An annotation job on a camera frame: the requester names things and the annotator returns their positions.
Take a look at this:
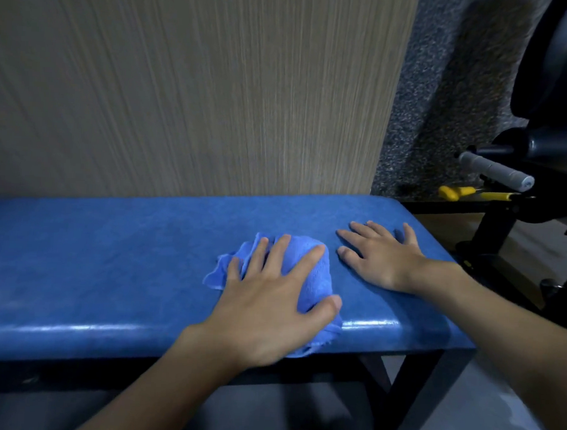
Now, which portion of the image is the person's left hand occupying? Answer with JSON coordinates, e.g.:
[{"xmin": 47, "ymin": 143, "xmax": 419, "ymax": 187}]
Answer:
[{"xmin": 182, "ymin": 229, "xmax": 347, "ymax": 378}]

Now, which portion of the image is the person's right hand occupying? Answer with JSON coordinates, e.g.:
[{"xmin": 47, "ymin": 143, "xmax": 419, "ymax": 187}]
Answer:
[{"xmin": 334, "ymin": 218, "xmax": 430, "ymax": 295}]

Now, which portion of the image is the blue microfibre cloth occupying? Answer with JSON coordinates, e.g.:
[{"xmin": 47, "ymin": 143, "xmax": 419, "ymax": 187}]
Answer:
[{"xmin": 199, "ymin": 230, "xmax": 348, "ymax": 362}]

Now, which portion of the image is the blue bench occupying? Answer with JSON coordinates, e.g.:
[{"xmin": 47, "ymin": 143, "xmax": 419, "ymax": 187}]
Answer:
[{"xmin": 0, "ymin": 179, "xmax": 484, "ymax": 430}]

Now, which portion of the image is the person's right forearm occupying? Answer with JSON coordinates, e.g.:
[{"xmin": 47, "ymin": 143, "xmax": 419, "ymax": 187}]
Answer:
[{"xmin": 400, "ymin": 255, "xmax": 567, "ymax": 430}]

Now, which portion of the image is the yellow adjustment pin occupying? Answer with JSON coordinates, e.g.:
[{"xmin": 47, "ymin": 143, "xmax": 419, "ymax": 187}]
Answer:
[{"xmin": 437, "ymin": 184, "xmax": 522, "ymax": 204}]

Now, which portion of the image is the black roller pad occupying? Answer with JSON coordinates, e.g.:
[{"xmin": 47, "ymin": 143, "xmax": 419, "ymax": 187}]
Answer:
[{"xmin": 492, "ymin": 123, "xmax": 567, "ymax": 162}]

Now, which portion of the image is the black backrest pad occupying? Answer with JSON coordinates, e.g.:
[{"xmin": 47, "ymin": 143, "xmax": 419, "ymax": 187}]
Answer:
[{"xmin": 509, "ymin": 0, "xmax": 567, "ymax": 123}]

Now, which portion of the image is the black exercise machine frame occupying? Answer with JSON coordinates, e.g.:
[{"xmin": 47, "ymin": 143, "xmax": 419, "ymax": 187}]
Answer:
[{"xmin": 395, "ymin": 133, "xmax": 567, "ymax": 334}]

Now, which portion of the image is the grey handle grip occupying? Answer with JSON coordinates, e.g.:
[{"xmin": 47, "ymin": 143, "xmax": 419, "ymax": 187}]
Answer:
[{"xmin": 455, "ymin": 150, "xmax": 536, "ymax": 192}]

